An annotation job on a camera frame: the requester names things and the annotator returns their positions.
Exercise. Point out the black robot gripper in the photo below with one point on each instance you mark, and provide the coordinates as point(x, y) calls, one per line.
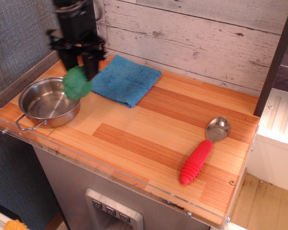
point(63, 41)

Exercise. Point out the green toy broccoli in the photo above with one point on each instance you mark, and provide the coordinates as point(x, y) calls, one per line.
point(75, 83)

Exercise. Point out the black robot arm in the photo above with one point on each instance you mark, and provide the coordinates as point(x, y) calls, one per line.
point(69, 6)

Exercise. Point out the stainless steel pot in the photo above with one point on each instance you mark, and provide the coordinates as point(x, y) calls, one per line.
point(46, 105)

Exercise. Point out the blue folded cloth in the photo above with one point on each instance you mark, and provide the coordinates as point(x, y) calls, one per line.
point(124, 81)

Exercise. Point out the clear acrylic edge guard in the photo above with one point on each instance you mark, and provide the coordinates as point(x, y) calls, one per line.
point(146, 154)

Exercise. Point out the grey toy fridge cabinet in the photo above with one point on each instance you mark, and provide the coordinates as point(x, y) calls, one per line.
point(94, 200)

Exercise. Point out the yellow object bottom left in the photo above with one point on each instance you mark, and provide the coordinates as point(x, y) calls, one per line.
point(15, 225)

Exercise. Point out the dark left wooden post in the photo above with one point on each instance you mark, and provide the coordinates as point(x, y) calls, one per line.
point(85, 29)

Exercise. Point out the dark wooden post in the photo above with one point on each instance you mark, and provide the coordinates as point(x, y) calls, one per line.
point(271, 76)
point(85, 29)

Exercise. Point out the red handled metal spoon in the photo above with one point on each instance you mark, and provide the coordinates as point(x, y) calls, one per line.
point(216, 130)

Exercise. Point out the dark right wooden post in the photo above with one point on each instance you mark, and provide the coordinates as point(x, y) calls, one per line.
point(271, 76)

